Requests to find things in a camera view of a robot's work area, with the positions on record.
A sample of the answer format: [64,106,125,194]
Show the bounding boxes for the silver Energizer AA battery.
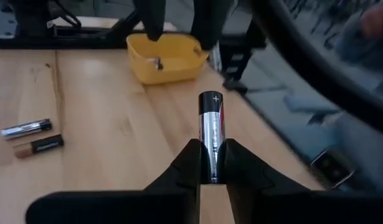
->
[146,56,164,71]
[197,90,226,184]
[0,118,53,140]

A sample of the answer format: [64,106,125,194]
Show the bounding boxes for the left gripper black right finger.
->
[224,138,383,224]

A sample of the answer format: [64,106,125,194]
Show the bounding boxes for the person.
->
[333,0,383,68]

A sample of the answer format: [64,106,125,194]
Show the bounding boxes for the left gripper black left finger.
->
[25,138,202,224]

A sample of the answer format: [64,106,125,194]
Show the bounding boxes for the person's hand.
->
[360,2,383,40]

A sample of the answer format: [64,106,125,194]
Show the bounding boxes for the thick black cable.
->
[248,0,383,138]

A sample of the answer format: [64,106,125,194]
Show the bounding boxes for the yellow plastic basket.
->
[125,32,210,86]

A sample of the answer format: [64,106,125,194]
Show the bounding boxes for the black copper Duracell AA battery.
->
[12,134,65,160]

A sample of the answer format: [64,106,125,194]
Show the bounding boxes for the black phone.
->
[310,148,356,190]

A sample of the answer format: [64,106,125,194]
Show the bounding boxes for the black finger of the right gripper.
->
[190,0,236,51]
[132,0,168,42]

